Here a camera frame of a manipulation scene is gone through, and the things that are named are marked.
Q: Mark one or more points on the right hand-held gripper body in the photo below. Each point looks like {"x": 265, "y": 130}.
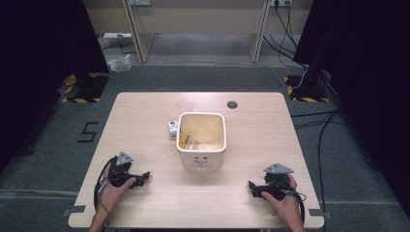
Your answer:
{"x": 276, "y": 180}

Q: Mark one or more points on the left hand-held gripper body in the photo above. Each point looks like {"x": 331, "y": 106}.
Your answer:
{"x": 124, "y": 169}

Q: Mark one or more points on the white square waste bin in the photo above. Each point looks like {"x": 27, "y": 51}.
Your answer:
{"x": 201, "y": 159}

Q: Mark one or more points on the clear plastic cup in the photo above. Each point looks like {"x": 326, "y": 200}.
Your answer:
{"x": 184, "y": 105}

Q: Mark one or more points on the person's right hand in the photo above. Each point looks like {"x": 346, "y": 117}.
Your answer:
{"x": 285, "y": 208}

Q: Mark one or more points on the person's left hand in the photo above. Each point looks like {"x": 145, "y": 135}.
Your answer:
{"x": 111, "y": 196}

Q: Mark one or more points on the grey tape strip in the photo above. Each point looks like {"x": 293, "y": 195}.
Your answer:
{"x": 75, "y": 209}
{"x": 317, "y": 212}

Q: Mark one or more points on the yellow snack packet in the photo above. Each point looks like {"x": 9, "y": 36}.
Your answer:
{"x": 184, "y": 139}

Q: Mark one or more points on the round grey table grommet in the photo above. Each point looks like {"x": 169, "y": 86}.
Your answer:
{"x": 232, "y": 104}

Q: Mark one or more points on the black stand base hazard tape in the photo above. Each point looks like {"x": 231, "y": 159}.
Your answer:
{"x": 85, "y": 88}
{"x": 306, "y": 90}

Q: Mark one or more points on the clear plastic bag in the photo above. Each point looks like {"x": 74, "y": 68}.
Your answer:
{"x": 120, "y": 63}

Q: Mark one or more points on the black curtain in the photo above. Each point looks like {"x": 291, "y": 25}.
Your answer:
{"x": 42, "y": 64}
{"x": 370, "y": 80}

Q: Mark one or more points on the white power strip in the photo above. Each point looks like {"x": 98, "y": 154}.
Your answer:
{"x": 116, "y": 35}

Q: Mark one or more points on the white wall socket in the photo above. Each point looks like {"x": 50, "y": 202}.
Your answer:
{"x": 138, "y": 2}
{"x": 281, "y": 2}

